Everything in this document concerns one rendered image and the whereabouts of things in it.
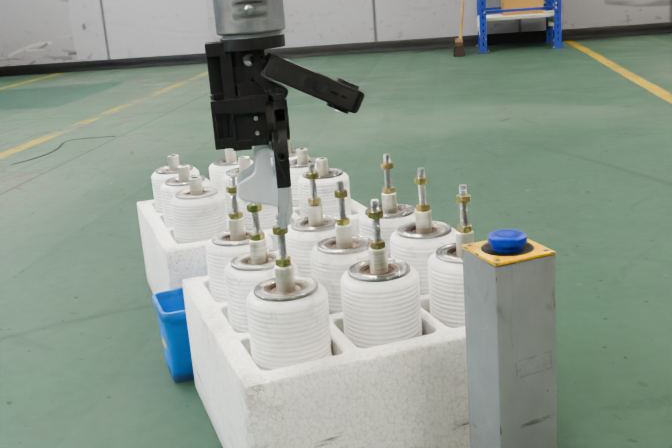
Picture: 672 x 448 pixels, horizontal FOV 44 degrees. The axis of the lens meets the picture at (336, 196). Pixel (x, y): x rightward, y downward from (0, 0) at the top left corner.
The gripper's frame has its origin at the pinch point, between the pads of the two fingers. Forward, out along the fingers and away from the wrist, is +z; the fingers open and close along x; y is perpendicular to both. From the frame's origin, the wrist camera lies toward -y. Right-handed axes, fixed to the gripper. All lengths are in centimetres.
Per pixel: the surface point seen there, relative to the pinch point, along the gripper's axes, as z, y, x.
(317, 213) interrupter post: 7.2, -5.2, -24.6
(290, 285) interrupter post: 8.5, 0.5, 1.0
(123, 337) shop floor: 34, 30, -52
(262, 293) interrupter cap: 9.0, 3.8, 1.1
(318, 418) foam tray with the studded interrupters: 22.2, -1.0, 7.4
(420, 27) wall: 16, -149, -612
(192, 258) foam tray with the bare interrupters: 18, 15, -45
